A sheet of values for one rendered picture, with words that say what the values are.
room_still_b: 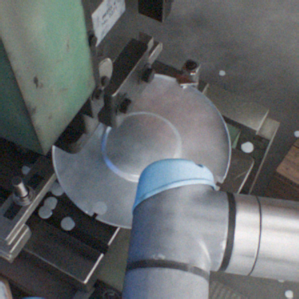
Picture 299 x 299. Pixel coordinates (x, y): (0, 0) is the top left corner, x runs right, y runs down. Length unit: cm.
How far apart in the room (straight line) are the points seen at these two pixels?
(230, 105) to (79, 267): 45
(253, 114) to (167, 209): 63
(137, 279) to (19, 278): 53
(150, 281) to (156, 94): 51
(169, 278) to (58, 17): 23
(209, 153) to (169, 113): 10
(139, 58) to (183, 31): 135
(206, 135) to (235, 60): 114
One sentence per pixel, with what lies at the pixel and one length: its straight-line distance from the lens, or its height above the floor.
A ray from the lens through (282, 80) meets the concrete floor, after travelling 195.
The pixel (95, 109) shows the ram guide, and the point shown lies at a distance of 61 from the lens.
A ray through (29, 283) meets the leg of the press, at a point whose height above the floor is 62.
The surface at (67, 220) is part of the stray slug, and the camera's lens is 87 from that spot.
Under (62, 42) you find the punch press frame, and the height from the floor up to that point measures 117.
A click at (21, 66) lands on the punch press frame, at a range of 42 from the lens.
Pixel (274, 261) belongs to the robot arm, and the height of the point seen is 107.
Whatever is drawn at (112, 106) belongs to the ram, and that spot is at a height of 95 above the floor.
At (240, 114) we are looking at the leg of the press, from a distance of 105.
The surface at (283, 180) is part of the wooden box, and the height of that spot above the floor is 33.
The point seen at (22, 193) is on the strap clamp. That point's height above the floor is 78.
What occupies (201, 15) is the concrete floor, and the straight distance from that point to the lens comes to 211.
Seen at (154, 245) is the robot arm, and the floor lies 109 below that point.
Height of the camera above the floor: 151
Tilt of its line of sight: 61 degrees down
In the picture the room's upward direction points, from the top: straight up
